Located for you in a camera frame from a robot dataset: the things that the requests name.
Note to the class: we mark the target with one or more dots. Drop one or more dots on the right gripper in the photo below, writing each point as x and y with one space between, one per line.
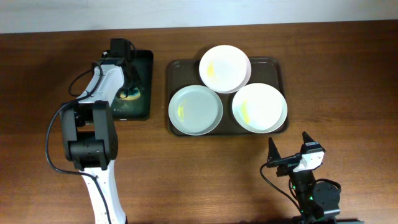
273 153

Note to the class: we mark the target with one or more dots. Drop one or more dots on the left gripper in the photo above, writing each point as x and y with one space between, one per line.
138 78

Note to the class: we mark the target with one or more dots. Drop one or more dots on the green and yellow sponge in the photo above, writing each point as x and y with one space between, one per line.
129 94

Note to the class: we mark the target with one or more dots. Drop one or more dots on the light grey plate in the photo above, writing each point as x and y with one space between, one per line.
195 110

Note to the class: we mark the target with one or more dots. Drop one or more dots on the pale pink plate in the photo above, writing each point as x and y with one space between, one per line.
225 69

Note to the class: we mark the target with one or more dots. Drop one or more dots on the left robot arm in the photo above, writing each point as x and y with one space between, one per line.
89 134

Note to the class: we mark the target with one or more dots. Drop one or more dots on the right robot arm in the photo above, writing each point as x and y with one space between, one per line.
317 200

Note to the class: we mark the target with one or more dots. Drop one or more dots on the black rectangular sponge tray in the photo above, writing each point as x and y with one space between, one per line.
138 109

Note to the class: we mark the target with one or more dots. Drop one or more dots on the dark brown serving tray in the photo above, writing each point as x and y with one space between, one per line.
182 73

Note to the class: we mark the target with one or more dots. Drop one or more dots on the cream white plate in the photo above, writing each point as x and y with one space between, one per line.
259 108

